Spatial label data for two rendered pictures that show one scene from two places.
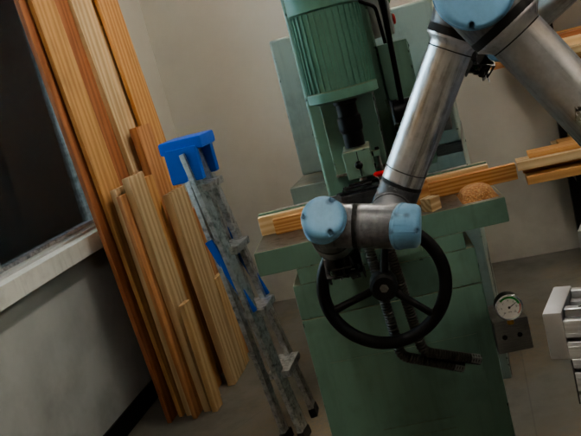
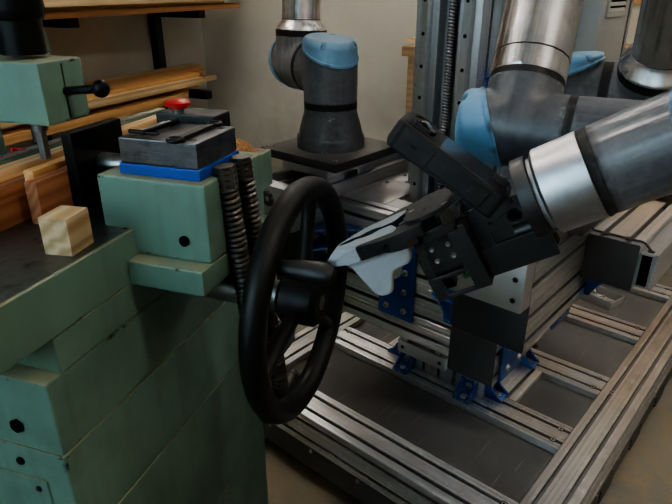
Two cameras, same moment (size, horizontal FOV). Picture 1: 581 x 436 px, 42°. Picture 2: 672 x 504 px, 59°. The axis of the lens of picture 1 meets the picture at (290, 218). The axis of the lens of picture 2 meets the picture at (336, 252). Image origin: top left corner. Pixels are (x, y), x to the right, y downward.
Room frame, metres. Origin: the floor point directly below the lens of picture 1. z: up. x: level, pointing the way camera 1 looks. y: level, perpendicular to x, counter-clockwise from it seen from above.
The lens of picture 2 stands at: (1.42, 0.43, 1.15)
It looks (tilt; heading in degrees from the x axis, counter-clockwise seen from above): 25 degrees down; 281
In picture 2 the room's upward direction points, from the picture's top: straight up
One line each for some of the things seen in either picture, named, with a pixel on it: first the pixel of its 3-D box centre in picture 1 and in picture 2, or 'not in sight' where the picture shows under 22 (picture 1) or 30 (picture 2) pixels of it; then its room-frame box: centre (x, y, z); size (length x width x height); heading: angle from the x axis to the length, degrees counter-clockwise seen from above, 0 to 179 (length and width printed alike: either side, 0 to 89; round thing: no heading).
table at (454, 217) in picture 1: (378, 232); (132, 225); (1.80, -0.20, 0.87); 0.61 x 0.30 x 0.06; 82
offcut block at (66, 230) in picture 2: not in sight; (66, 230); (1.80, -0.06, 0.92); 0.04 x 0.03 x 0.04; 89
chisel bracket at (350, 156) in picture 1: (360, 163); (21, 93); (1.93, -0.21, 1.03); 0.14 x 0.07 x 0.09; 172
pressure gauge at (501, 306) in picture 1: (508, 309); not in sight; (1.67, -0.43, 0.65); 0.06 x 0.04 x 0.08; 82
